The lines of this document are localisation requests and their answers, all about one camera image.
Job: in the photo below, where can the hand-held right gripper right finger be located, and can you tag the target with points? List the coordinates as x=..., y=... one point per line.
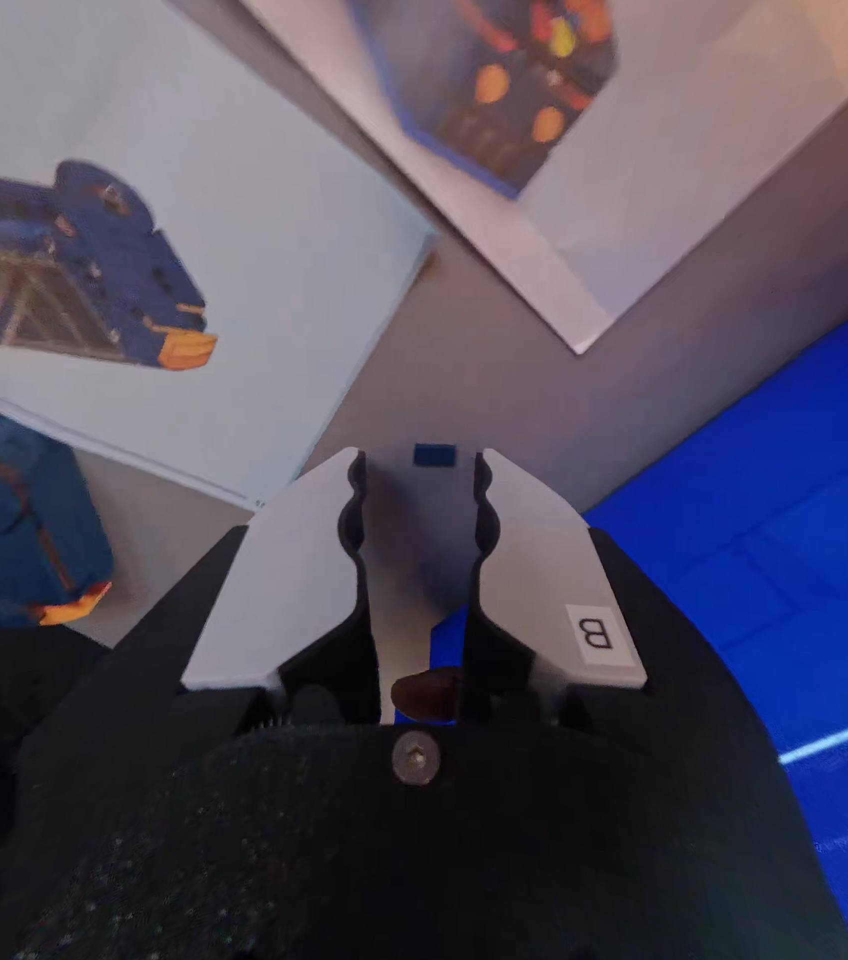
x=544, y=592

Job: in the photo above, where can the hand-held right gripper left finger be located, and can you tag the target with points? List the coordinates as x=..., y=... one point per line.
x=274, y=600

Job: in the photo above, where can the dark blue tile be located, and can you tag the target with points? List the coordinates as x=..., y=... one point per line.
x=435, y=455

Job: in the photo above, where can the blue plastic bin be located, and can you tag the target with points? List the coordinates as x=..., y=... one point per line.
x=769, y=525

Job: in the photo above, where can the blue orange brick model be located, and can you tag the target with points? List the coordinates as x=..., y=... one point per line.
x=18, y=525

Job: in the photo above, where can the instruction booklet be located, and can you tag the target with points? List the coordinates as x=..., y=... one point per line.
x=243, y=225

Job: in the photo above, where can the person's right hand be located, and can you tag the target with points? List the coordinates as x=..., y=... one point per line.
x=424, y=694

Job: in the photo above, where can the instruction booklet arcade machine cover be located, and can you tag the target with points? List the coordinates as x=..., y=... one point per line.
x=656, y=225

